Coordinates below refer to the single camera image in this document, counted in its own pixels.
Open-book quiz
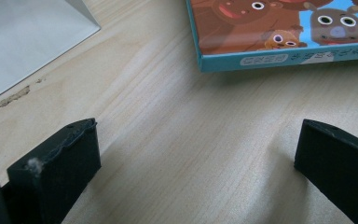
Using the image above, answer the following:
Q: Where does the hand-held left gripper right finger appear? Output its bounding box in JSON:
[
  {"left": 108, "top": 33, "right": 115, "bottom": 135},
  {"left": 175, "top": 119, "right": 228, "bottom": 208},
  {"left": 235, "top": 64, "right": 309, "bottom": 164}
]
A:
[{"left": 294, "top": 119, "right": 358, "bottom": 224}]

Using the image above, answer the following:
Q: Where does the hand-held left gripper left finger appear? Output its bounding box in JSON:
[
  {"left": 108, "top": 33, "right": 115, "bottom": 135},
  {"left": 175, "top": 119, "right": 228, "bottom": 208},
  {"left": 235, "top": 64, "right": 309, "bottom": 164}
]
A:
[{"left": 7, "top": 118, "right": 103, "bottom": 224}]

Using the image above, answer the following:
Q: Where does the translucent expandable book stand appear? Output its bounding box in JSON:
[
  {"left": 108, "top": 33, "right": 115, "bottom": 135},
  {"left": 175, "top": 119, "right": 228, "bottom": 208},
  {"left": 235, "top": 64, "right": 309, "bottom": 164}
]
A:
[{"left": 0, "top": 0, "right": 102, "bottom": 105}]

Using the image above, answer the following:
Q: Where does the blue animal picture book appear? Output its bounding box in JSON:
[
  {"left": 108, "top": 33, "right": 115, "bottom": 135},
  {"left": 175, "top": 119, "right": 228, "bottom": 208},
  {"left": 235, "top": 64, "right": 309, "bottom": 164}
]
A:
[{"left": 186, "top": 0, "right": 358, "bottom": 74}]

